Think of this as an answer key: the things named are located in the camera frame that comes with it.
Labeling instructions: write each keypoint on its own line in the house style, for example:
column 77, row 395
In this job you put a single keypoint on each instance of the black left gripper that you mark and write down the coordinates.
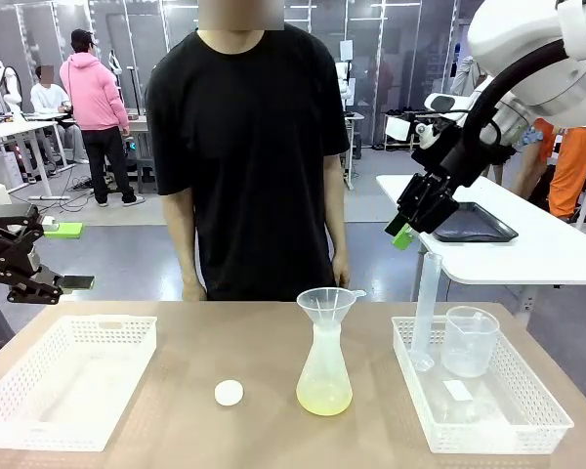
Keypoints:
column 0, row 256

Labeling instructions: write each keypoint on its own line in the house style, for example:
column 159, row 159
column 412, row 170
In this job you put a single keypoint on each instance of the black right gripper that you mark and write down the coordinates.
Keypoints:
column 434, row 158

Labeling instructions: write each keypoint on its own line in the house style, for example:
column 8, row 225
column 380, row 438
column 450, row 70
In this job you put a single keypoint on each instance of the clear plastic graduated cylinder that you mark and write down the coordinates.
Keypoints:
column 426, row 312

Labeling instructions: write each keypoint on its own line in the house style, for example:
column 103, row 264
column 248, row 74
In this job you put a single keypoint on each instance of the clear plastic funnel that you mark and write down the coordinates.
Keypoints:
column 324, row 305

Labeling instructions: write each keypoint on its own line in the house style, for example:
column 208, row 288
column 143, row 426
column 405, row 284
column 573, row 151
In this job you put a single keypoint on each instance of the clear plastic measuring beaker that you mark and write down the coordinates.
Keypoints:
column 469, row 347

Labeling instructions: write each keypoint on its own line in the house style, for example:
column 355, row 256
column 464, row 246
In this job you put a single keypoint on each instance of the translucent plastic conical flask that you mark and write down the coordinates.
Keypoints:
column 324, row 391

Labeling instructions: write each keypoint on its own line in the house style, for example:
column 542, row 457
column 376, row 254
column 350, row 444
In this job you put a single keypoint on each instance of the white round flask cap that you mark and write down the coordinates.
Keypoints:
column 229, row 393

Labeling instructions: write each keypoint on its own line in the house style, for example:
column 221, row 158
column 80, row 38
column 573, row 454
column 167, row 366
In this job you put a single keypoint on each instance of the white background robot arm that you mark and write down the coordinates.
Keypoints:
column 7, row 85

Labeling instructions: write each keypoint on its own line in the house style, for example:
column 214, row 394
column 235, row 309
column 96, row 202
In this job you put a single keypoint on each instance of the person's left forearm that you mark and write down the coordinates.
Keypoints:
column 337, row 225

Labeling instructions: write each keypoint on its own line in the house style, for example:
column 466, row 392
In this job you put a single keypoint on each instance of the person's right forearm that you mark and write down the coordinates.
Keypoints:
column 185, row 254

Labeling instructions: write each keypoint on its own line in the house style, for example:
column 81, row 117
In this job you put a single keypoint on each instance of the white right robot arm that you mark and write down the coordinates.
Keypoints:
column 517, row 29

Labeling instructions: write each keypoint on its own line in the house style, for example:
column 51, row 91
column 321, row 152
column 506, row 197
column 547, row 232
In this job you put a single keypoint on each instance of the person's left hand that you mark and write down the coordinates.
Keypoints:
column 342, row 268

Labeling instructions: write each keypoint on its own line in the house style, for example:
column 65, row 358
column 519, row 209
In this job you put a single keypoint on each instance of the person's right hand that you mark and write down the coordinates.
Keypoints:
column 194, row 288

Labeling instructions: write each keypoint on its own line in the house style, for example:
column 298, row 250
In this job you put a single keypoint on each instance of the black plastic tray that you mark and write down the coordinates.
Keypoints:
column 483, row 229

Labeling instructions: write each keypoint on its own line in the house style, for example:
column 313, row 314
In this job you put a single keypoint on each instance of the mannequin in orange jacket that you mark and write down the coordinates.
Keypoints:
column 530, row 166

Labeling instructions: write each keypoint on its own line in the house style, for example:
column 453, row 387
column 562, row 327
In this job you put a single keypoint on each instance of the white perforated plastic basket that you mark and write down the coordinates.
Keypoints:
column 493, row 439
column 68, row 381

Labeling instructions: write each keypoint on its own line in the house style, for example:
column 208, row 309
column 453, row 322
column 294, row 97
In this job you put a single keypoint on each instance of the long white desk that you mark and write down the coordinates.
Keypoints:
column 10, row 129

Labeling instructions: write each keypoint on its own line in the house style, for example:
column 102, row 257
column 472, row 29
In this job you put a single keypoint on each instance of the mannequin in orange trousers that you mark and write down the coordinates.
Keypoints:
column 573, row 171

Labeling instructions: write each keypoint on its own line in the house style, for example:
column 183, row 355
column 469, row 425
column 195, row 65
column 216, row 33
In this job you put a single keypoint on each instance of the seated person in white shirt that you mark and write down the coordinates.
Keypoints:
column 49, row 100

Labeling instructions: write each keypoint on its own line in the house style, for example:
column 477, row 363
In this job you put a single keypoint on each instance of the white paper sign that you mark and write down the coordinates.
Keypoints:
column 346, row 50

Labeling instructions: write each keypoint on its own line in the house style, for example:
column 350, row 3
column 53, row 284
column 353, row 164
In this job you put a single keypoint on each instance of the person in pink hoodie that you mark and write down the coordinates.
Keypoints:
column 93, row 93

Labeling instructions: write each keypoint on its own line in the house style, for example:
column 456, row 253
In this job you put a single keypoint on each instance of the person in black t-shirt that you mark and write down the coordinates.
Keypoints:
column 244, row 146

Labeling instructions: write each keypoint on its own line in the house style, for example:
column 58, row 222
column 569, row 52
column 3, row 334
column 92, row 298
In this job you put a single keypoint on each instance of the small white paper label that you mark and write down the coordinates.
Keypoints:
column 457, row 391

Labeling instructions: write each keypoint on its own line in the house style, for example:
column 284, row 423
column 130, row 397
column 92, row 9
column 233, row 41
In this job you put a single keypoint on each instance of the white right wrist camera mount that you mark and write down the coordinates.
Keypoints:
column 444, row 101

